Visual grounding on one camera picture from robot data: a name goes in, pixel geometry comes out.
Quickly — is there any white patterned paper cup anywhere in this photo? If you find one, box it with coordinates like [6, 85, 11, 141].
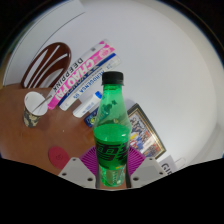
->
[22, 91, 50, 129]

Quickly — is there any green plastic drink bottle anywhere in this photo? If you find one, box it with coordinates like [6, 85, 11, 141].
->
[92, 71, 132, 188]

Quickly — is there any pink and white tube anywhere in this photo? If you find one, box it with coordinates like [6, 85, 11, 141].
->
[47, 41, 116, 111]

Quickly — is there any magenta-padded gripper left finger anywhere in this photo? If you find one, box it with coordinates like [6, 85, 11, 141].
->
[58, 146, 99, 188]

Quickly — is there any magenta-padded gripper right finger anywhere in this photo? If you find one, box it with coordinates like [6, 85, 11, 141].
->
[125, 146, 168, 189]

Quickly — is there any white and blue tube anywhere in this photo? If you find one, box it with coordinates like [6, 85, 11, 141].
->
[58, 54, 122, 112]

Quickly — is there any white door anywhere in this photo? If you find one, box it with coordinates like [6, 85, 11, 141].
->
[2, 0, 86, 86]

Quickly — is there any dark wooden chair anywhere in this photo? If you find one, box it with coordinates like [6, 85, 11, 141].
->
[20, 41, 73, 90]

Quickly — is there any metal spoon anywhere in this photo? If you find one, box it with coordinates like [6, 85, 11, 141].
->
[33, 94, 54, 113]

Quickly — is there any white bottle with blue cap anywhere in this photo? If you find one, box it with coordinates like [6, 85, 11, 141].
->
[72, 90, 103, 119]

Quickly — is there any flat round red coaster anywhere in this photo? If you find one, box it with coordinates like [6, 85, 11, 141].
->
[48, 145, 71, 170]

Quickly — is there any framed group photo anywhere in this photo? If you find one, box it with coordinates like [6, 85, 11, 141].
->
[126, 103, 167, 160]

